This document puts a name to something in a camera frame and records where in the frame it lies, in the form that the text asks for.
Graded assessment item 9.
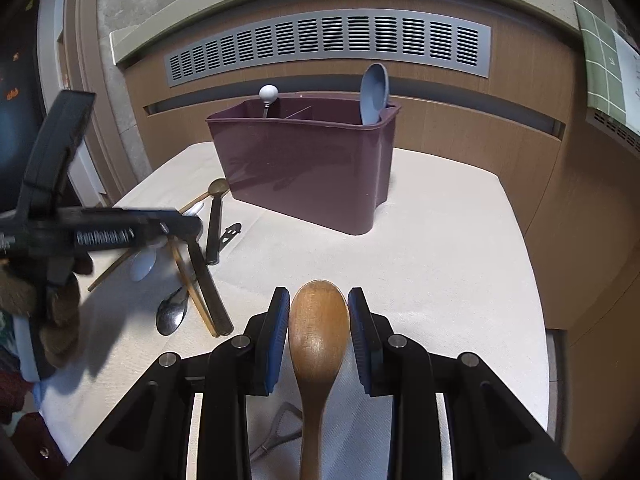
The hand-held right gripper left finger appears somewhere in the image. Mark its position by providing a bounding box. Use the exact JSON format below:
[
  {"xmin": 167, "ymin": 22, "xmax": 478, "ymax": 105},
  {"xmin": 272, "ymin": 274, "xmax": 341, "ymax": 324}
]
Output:
[{"xmin": 65, "ymin": 286, "xmax": 292, "ymax": 480}]

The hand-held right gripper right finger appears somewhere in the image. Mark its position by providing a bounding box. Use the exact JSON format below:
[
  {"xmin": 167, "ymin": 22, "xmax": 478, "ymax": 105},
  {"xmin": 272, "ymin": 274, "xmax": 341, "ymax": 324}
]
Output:
[{"xmin": 347, "ymin": 287, "xmax": 581, "ymax": 480}]

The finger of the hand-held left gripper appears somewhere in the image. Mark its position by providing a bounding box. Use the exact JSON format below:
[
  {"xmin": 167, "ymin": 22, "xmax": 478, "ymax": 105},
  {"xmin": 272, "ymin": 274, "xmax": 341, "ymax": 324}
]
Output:
[{"xmin": 144, "ymin": 209, "xmax": 182, "ymax": 245}]

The wooden spoon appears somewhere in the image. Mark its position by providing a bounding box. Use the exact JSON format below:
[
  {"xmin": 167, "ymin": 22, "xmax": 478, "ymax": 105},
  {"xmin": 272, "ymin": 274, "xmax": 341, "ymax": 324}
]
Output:
[{"xmin": 288, "ymin": 280, "xmax": 351, "ymax": 480}]

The white plastic spoon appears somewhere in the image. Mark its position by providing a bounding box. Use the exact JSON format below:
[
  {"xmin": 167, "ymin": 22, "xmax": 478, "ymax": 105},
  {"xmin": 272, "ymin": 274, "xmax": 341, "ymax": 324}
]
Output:
[{"xmin": 129, "ymin": 201, "xmax": 206, "ymax": 282}]

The brass spoon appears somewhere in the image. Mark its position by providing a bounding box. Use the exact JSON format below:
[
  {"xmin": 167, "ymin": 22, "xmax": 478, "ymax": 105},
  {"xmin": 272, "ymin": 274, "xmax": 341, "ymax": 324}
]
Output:
[{"xmin": 206, "ymin": 178, "xmax": 231, "ymax": 266}]

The wooden chopstick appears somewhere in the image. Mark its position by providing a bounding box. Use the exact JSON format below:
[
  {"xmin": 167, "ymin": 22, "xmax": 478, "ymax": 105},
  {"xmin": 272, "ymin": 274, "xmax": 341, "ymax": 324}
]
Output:
[
  {"xmin": 167, "ymin": 235, "xmax": 221, "ymax": 337},
  {"xmin": 89, "ymin": 192, "xmax": 210, "ymax": 292}
]

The shiny metal spoon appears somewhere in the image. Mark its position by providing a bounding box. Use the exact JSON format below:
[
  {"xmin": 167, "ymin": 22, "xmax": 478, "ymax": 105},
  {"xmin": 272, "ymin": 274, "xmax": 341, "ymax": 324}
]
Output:
[{"xmin": 156, "ymin": 260, "xmax": 196, "ymax": 337}]

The triangular loop can opener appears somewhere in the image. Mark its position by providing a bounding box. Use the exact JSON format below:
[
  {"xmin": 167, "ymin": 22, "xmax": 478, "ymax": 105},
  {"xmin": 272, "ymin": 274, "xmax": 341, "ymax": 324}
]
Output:
[{"xmin": 249, "ymin": 401, "xmax": 304, "ymax": 462}]

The maroon plastic utensil holder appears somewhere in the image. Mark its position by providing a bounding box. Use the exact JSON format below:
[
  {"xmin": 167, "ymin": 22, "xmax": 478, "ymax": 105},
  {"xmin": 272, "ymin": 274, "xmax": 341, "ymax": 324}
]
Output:
[{"xmin": 205, "ymin": 95, "xmax": 402, "ymax": 236}]

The person's left hand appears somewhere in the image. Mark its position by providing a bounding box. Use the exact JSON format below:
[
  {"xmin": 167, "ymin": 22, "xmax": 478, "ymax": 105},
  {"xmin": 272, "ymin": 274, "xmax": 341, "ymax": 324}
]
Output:
[{"xmin": 0, "ymin": 254, "xmax": 96, "ymax": 367}]

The white tablecloth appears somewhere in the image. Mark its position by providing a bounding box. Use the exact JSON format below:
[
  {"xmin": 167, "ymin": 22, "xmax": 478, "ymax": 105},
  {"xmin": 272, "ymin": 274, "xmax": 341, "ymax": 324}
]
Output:
[{"xmin": 37, "ymin": 141, "xmax": 551, "ymax": 480}]

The white ball-topped metal utensil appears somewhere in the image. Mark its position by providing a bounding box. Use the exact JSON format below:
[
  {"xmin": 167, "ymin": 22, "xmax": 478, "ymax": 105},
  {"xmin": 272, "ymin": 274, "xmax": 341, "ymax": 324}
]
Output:
[{"xmin": 258, "ymin": 85, "xmax": 279, "ymax": 120}]

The long grey vent grille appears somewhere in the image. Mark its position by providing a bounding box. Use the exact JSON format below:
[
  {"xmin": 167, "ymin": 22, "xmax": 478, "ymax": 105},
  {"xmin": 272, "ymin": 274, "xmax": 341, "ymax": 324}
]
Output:
[{"xmin": 165, "ymin": 10, "xmax": 492, "ymax": 88}]

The wooden radiator cabinet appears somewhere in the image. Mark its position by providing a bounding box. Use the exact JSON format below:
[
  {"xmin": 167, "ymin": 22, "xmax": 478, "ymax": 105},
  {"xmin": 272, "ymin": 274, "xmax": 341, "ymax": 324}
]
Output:
[{"xmin": 120, "ymin": 5, "xmax": 640, "ymax": 480}]

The blue-grey plastic spoon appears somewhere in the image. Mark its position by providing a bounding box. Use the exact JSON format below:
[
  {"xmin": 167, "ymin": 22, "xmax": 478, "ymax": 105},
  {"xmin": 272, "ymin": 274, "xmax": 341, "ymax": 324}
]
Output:
[{"xmin": 360, "ymin": 62, "xmax": 392, "ymax": 126}]

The short grey vent grille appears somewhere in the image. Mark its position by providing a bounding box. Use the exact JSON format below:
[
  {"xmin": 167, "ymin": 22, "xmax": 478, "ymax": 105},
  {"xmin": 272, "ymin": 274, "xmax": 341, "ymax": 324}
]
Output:
[{"xmin": 585, "ymin": 110, "xmax": 640, "ymax": 153}]

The green checked cloth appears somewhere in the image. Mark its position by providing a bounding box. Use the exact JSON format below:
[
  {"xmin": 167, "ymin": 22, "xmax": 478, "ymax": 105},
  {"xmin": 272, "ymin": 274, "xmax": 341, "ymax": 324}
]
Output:
[{"xmin": 574, "ymin": 1, "xmax": 632, "ymax": 128}]

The white paper sheet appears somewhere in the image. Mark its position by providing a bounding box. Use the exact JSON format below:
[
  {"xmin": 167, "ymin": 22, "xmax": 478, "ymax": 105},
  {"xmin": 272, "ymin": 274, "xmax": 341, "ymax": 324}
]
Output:
[{"xmin": 612, "ymin": 30, "xmax": 640, "ymax": 136}]

